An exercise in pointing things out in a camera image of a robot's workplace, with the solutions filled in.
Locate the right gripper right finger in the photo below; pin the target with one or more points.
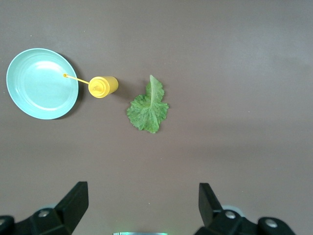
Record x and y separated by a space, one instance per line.
230 225

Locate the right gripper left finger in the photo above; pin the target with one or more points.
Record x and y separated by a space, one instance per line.
49 220

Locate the green lettuce leaf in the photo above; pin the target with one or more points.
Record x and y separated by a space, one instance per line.
146 115

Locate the yellow mustard squeeze bottle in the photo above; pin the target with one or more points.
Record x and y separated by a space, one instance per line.
105 85

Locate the mint green plate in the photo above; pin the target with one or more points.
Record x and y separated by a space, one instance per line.
36 98

